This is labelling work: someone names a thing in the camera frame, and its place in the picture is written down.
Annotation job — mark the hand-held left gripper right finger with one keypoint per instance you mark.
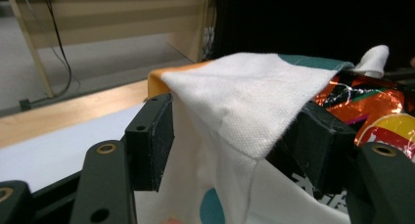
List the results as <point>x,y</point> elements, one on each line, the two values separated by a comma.
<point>319,145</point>

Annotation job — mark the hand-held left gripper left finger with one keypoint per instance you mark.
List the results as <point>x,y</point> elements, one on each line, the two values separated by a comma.
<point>150,142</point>

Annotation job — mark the orange foil snack packet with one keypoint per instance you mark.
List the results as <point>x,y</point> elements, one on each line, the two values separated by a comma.
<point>381,110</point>

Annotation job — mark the white green orange tote bag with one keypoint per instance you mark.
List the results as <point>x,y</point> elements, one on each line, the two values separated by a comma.
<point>241,103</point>

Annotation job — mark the wooden table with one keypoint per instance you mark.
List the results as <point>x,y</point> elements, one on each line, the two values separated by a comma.
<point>65,116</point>

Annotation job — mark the dark curtain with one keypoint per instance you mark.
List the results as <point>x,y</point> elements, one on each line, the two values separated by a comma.
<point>310,18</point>

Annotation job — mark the small black plug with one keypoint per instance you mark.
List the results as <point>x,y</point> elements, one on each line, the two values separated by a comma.
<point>24,105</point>

